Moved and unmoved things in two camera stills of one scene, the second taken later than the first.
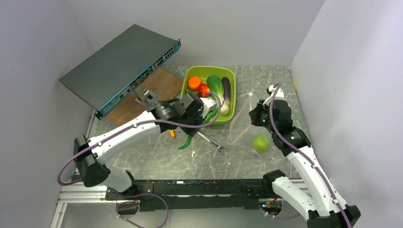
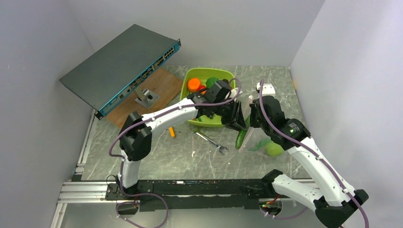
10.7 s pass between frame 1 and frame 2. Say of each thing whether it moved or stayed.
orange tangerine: stayed
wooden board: stayed
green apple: moved
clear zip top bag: moved
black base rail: stayed
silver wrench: stayed
